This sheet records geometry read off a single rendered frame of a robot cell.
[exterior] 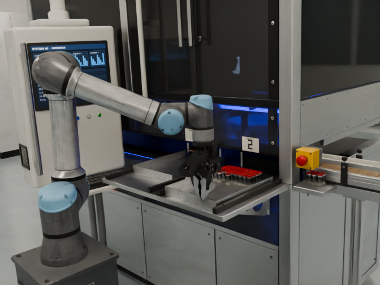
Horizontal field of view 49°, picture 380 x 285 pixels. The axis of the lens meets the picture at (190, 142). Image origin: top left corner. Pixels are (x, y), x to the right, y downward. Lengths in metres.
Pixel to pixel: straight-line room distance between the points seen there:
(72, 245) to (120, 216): 1.26
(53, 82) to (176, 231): 1.23
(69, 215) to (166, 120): 0.42
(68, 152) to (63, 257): 0.33
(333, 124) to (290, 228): 0.51
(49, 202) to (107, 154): 0.95
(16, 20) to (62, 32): 4.40
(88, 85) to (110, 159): 1.05
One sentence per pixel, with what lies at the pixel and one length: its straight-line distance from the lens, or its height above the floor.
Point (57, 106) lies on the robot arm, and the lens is 1.42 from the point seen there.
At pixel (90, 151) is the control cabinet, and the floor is 0.93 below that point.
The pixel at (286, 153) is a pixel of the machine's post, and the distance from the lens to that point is 1.67.
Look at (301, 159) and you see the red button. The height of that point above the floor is 1.00.
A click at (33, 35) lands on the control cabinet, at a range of 2.07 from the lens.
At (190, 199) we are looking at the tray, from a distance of 1.52.
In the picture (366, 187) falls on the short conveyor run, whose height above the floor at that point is 0.89.
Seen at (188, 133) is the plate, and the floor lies 1.03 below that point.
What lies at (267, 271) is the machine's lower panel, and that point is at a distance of 1.93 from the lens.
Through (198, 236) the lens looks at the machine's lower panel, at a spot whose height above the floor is 0.50.
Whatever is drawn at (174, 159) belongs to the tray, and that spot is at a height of 0.88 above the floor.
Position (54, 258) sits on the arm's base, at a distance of 1.40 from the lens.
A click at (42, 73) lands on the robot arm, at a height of 1.37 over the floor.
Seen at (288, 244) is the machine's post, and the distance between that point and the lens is 1.80.
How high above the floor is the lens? 1.43
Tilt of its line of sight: 13 degrees down
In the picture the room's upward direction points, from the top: 3 degrees counter-clockwise
